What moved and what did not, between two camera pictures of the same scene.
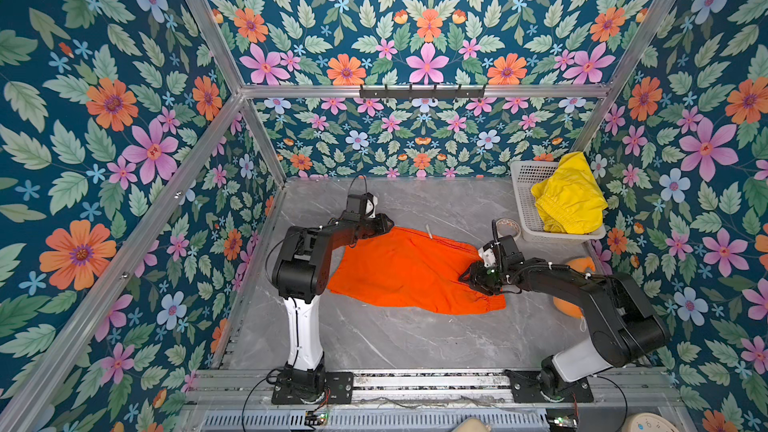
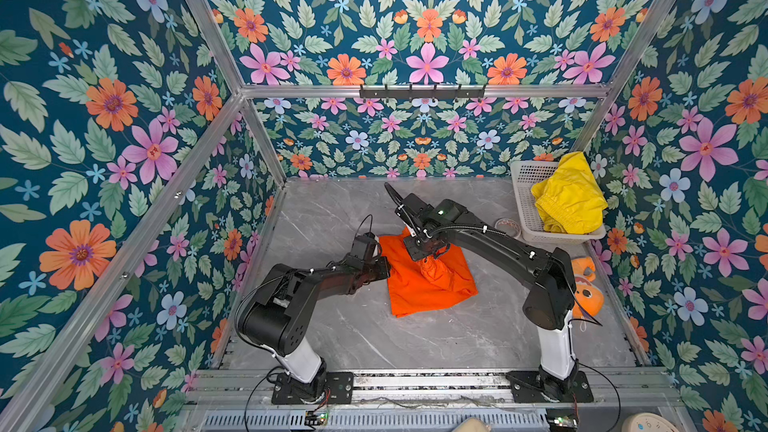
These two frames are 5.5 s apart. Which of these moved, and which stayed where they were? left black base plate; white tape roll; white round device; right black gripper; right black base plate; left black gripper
Moved: right black gripper; left black gripper
Stayed: white round device; right black base plate; left black base plate; white tape roll
